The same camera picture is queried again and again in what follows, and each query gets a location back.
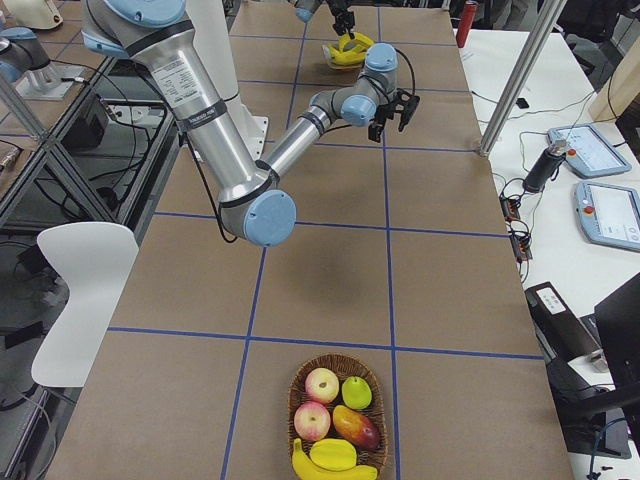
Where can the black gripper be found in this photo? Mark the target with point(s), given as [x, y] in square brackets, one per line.
[342, 19]

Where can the yellow banana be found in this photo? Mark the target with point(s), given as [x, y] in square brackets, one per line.
[333, 454]
[305, 469]
[334, 54]
[356, 59]
[361, 42]

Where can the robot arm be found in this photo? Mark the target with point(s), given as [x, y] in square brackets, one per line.
[181, 44]
[305, 9]

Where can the grey square plate orange rim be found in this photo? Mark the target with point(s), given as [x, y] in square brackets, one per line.
[351, 56]

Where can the wicker fruit basket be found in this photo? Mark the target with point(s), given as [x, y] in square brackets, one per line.
[343, 366]

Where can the red bottle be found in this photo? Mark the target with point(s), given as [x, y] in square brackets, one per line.
[466, 21]

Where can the brown paper table cover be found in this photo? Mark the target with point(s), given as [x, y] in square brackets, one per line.
[400, 259]

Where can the left orange usb hub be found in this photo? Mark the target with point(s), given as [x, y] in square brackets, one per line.
[510, 208]

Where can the orange usb hub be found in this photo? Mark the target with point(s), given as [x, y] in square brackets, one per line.
[510, 208]
[521, 242]

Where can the black water bottle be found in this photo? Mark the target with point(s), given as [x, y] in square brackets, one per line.
[545, 166]

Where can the upper teach pendant tablet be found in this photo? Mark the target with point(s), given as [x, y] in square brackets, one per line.
[590, 154]

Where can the teach pendant tablet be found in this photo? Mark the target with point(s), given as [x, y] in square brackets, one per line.
[608, 215]
[590, 154]

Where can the right orange usb hub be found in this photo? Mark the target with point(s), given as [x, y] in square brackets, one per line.
[521, 242]

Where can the white side desk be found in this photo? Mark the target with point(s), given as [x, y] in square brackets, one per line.
[558, 94]

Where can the lower teach pendant tablet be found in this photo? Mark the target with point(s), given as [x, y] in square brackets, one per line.
[608, 215]

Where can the red apple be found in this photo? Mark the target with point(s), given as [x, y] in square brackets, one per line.
[322, 385]

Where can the dark labelled box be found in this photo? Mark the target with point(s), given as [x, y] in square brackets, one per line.
[564, 333]

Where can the black computer monitor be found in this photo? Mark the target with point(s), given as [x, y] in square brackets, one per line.
[617, 322]

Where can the red yellow mango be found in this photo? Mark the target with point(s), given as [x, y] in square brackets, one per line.
[356, 428]

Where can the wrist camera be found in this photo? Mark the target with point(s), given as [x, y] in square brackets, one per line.
[403, 103]

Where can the aluminium frame post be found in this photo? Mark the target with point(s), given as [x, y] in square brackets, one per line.
[525, 62]

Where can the aluminium frame rack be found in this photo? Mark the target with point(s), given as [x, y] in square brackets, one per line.
[99, 149]

